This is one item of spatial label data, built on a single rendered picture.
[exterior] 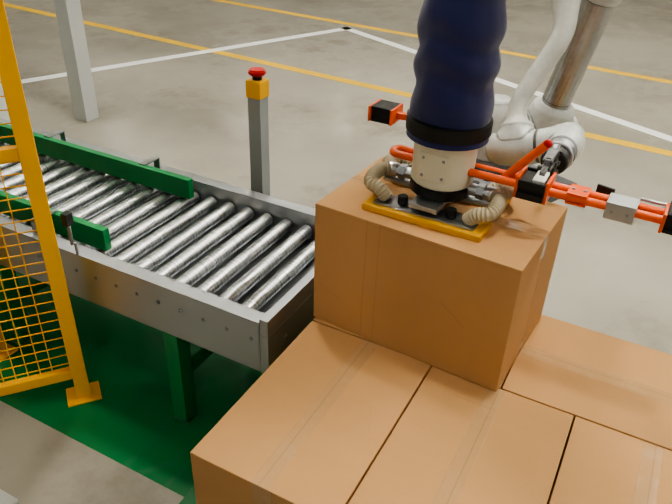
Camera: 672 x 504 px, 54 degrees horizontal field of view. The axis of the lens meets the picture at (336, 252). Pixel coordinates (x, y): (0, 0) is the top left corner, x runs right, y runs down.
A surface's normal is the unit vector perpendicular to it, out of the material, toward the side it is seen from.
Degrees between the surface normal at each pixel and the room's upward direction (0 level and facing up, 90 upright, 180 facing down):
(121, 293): 90
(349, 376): 0
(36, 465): 0
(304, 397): 0
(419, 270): 90
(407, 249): 90
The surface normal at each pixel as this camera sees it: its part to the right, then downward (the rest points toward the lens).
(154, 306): -0.47, 0.46
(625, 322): 0.04, -0.85
